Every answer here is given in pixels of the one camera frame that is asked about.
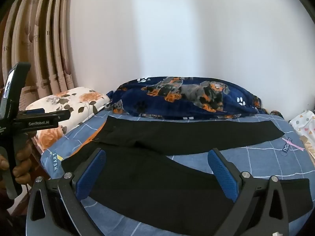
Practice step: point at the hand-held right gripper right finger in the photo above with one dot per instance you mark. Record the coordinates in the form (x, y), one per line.
(223, 175)

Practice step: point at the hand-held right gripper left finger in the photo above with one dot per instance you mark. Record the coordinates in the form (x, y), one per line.
(90, 175)

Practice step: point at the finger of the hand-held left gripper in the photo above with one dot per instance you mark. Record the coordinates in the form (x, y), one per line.
(53, 115)

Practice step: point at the black pants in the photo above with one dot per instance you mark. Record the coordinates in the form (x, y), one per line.
(152, 134)

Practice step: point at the person's left hand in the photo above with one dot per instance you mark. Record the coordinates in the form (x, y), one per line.
(23, 162)

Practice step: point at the white floral pillow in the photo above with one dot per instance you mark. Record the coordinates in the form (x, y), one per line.
(71, 103)

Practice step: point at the blue checked bed sheet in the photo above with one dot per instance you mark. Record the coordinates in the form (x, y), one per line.
(258, 163)

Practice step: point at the beige patterned curtain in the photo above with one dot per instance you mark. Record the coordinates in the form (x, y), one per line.
(44, 44)

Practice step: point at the navy dog-print blanket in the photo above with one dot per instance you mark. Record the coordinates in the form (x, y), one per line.
(177, 98)

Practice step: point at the white confetti print pillow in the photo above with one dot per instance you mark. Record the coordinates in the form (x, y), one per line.
(304, 125)

